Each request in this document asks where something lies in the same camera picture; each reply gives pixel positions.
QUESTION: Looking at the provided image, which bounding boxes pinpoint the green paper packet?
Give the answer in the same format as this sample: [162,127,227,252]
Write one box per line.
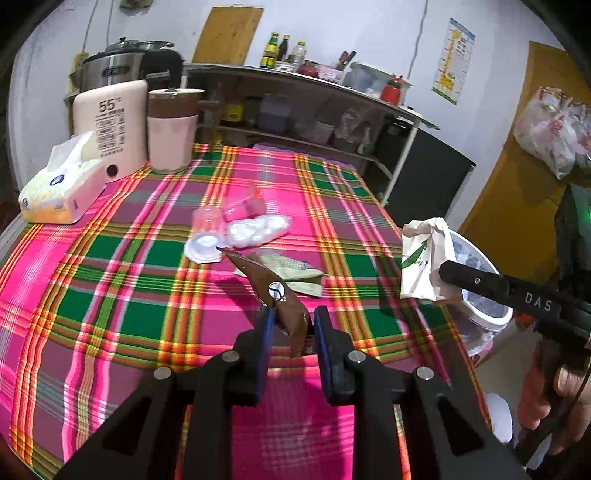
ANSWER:
[235,252,325,298]

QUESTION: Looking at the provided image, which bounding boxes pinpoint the plastic bags hanging on door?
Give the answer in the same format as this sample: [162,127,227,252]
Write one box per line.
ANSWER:
[513,87,590,180]

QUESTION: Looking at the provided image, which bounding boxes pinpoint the yellow power strip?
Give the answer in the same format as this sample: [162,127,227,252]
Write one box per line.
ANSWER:
[68,51,89,93]

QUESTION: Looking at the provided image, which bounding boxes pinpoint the tissue pack yellow white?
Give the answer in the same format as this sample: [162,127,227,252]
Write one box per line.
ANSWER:
[18,131,107,225]

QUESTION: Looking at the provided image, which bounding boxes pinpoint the person's right hand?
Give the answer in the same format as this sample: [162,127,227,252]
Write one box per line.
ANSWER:
[517,341,590,455]

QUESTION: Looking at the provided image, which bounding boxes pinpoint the stainless electric kettle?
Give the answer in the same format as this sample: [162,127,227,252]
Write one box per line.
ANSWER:
[78,37,183,92]

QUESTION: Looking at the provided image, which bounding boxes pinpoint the wooden cutting board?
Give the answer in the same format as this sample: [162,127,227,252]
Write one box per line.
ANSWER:
[192,6,263,65]

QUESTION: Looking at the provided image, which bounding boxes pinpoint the brown snack wrapper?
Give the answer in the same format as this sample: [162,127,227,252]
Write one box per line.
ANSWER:
[216,246,315,358]

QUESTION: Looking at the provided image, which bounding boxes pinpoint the pink lidded storage bin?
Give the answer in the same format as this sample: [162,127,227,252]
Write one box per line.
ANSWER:
[250,142,359,173]

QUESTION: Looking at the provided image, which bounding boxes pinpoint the pink brown jug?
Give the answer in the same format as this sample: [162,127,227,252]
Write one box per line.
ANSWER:
[146,88,222,173]

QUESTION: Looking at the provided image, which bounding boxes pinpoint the hanging green cloth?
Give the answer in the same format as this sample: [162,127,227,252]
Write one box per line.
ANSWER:
[119,0,153,11]

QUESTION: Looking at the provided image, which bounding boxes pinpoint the dark soy sauce bottle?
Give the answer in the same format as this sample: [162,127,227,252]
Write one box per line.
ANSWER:
[276,34,290,62]

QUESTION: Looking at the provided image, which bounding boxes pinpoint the pink utensil holder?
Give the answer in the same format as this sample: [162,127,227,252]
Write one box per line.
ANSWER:
[315,64,344,85]

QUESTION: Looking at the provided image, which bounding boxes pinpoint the white plastic wrap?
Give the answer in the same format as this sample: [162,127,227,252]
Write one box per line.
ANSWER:
[226,214,291,249]

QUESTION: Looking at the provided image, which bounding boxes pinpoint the white paper bag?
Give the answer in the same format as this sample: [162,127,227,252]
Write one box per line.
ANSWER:
[400,217,462,303]

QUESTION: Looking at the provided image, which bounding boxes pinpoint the wooden door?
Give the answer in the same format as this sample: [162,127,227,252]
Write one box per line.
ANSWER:
[460,42,590,284]

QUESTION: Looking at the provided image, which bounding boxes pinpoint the clear bottle yellow cap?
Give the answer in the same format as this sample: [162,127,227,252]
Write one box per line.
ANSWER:
[290,40,307,70]

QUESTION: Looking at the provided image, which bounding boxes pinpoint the white trash bin with liner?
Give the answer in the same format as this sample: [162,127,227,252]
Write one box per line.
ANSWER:
[450,231,514,358]

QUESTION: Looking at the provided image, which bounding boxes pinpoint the black cabinet panel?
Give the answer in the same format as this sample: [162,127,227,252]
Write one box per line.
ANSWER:
[373,115,476,226]

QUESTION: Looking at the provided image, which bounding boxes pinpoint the giraffe height chart poster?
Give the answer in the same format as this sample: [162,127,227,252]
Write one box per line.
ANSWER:
[432,18,475,105]

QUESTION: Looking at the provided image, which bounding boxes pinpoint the white 55 degree water dispenser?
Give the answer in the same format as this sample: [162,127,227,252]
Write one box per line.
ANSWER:
[73,80,148,183]

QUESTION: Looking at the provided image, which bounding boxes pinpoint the clear plastic storage box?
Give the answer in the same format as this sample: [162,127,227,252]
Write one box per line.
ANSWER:
[342,62,412,105]

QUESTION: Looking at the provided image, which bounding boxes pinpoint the clear plastic cup red rim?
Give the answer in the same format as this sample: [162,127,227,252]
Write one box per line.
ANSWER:
[221,184,266,223]

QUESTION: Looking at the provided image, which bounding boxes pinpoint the red thermos bottle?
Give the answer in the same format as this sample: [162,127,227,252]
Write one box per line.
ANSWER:
[380,76,404,106]

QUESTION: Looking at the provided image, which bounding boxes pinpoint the metal kitchen shelf counter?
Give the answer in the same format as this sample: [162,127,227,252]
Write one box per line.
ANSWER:
[182,63,439,204]

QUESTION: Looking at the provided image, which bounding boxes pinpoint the pink plaid tablecloth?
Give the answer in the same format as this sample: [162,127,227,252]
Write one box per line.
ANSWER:
[1,147,486,479]

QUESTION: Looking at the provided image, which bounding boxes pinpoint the green oil bottle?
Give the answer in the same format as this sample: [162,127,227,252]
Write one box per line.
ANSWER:
[259,32,279,69]

